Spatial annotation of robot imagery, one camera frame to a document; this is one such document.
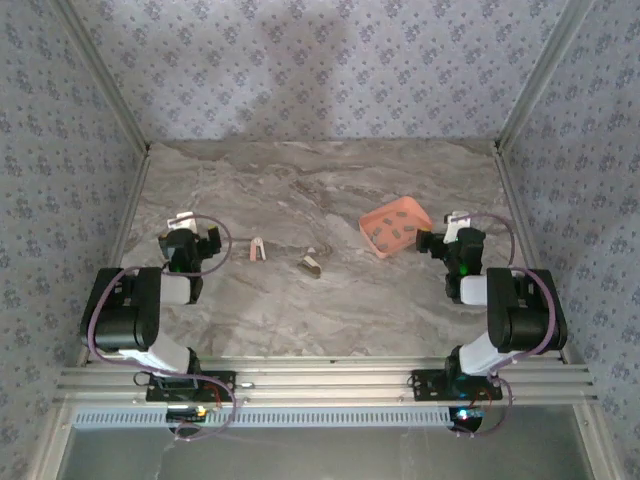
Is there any pink plastic tray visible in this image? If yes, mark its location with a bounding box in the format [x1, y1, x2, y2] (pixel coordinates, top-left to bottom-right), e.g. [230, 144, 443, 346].
[358, 195, 435, 262]

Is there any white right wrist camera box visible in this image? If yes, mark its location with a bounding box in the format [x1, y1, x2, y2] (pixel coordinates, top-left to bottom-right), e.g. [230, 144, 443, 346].
[443, 211, 474, 242]

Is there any aluminium side rail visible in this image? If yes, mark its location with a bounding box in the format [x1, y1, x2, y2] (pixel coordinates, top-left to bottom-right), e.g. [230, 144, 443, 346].
[492, 142, 574, 364]
[74, 147, 154, 366]

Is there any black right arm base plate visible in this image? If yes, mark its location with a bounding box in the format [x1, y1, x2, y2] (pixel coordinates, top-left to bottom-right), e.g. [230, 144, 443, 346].
[409, 368, 504, 403]

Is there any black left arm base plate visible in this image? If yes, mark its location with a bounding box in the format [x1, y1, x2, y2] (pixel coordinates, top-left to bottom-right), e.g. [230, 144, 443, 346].
[144, 369, 238, 404]

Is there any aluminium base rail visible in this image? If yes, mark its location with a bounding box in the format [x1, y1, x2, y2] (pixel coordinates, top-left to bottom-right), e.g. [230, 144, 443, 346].
[55, 355, 600, 406]

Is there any aluminium corner post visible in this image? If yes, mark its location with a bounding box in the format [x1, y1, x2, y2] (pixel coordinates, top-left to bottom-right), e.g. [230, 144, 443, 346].
[492, 0, 599, 151]
[52, 0, 152, 154]

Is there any grey slotted cable duct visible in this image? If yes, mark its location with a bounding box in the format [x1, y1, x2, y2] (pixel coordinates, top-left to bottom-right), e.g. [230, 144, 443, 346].
[69, 405, 454, 430]

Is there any aluminium lower frame post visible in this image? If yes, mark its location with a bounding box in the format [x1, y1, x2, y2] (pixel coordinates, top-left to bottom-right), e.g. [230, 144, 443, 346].
[27, 407, 76, 480]
[572, 403, 624, 480]

